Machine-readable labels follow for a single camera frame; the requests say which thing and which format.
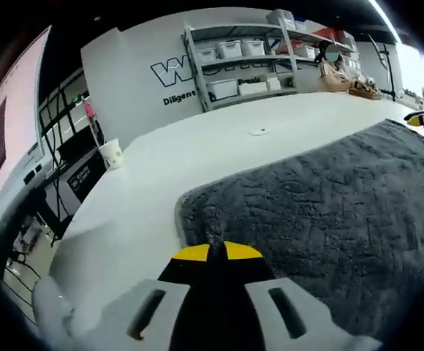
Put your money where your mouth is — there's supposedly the grey fluffy towel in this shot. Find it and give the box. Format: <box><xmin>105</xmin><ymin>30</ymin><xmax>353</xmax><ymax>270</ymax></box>
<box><xmin>174</xmin><ymin>117</ymin><xmax>424</xmax><ymax>339</ymax></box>

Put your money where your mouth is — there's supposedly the wooden tray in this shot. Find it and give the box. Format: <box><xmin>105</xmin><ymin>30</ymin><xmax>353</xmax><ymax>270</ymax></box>
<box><xmin>349</xmin><ymin>80</ymin><xmax>383</xmax><ymax>100</ymax></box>

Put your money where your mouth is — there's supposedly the long ceiling light strip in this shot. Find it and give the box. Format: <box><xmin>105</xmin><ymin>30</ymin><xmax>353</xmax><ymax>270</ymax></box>
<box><xmin>367</xmin><ymin>0</ymin><xmax>403</xmax><ymax>45</ymax></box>

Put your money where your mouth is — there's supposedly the black cabinet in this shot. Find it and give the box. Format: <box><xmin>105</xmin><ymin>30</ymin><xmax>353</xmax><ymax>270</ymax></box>
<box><xmin>56</xmin><ymin>149</ymin><xmax>109</xmax><ymax>204</ymax></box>

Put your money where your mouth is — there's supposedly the clear storage bin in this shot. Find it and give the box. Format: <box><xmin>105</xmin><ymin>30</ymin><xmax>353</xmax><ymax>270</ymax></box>
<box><xmin>266</xmin><ymin>9</ymin><xmax>295</xmax><ymax>32</ymax></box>

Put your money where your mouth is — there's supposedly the white paper cup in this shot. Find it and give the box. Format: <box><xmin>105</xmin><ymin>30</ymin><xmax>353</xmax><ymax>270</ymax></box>
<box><xmin>98</xmin><ymin>137</ymin><xmax>122</xmax><ymax>171</ymax></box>

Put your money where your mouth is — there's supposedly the white lidded storage bin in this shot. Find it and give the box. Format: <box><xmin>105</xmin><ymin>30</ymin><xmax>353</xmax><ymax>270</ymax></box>
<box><xmin>243</xmin><ymin>39</ymin><xmax>266</xmax><ymax>56</ymax></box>
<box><xmin>217</xmin><ymin>40</ymin><xmax>243</xmax><ymax>59</ymax></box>
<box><xmin>196</xmin><ymin>47</ymin><xmax>219</xmax><ymax>64</ymax></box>

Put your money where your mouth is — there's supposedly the large white storage bin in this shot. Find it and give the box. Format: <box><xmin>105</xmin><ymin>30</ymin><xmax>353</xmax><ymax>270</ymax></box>
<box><xmin>207</xmin><ymin>79</ymin><xmax>239</xmax><ymax>99</ymax></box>

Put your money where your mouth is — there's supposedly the black monitor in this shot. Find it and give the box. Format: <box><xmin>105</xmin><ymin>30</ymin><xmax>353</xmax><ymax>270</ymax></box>
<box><xmin>56</xmin><ymin>127</ymin><xmax>102</xmax><ymax>164</ymax></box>

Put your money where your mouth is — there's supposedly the grey metal shelving rack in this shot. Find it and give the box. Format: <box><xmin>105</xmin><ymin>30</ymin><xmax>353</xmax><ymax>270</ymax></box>
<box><xmin>182</xmin><ymin>9</ymin><xmax>363</xmax><ymax>113</ymax></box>

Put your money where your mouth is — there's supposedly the pale display screen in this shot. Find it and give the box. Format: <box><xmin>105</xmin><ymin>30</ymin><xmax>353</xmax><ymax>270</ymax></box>
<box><xmin>0</xmin><ymin>25</ymin><xmax>54</xmax><ymax>209</ymax></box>

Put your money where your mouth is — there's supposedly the black camera stand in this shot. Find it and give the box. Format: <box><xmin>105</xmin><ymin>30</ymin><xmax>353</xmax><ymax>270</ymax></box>
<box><xmin>367</xmin><ymin>33</ymin><xmax>399</xmax><ymax>102</ymax></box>

